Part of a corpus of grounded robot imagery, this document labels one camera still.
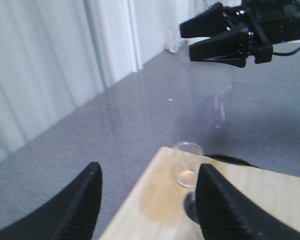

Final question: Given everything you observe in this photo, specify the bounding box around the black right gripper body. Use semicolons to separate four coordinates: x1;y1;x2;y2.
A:
222;0;300;65

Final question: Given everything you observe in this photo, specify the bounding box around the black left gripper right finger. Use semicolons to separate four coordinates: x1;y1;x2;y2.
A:
195;163;300;240

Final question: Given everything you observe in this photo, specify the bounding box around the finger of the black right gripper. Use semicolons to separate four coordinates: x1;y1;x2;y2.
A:
188;22;252;69
179;2;237;39

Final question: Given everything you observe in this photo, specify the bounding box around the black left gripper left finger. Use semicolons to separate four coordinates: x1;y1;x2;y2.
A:
0;162;103;240

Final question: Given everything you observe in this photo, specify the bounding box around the steel jigger measuring cup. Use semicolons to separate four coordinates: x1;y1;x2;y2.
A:
183;191;199;224

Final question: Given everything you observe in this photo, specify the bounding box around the clear glass shaker cup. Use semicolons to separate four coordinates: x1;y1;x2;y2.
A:
172;141;204;188

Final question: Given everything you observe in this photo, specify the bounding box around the wooden cutting board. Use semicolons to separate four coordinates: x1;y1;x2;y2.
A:
101;147;300;240

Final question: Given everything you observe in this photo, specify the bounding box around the grey curtain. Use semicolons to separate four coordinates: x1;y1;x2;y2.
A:
0;0;212;162

